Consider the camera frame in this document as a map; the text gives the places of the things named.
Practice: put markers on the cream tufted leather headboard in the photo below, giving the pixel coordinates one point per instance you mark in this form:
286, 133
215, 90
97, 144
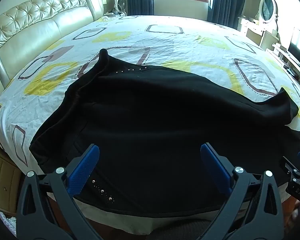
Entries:
40, 27

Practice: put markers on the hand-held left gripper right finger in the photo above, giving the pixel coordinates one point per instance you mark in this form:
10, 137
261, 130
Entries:
215, 166

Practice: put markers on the oval vanity mirror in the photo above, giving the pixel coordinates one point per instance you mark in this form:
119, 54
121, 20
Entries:
267, 8

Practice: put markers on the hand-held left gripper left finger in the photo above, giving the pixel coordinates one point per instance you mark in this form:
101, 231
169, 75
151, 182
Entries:
84, 166

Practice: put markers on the bed with patterned sheet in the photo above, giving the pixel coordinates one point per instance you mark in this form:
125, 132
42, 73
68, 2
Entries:
190, 45

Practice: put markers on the white television stand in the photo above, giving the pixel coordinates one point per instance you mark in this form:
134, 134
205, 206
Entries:
290, 60

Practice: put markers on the white dressing table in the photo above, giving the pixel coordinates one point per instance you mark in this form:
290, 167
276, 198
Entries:
257, 33

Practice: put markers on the wooden nightstand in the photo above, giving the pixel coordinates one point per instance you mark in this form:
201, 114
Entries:
2, 180

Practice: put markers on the black pants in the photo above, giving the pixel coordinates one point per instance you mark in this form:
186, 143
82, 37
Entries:
152, 120

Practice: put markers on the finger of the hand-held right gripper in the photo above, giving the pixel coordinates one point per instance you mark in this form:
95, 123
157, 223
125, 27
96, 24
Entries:
293, 168

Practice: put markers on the white table fan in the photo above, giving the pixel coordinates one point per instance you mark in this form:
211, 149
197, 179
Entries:
120, 3

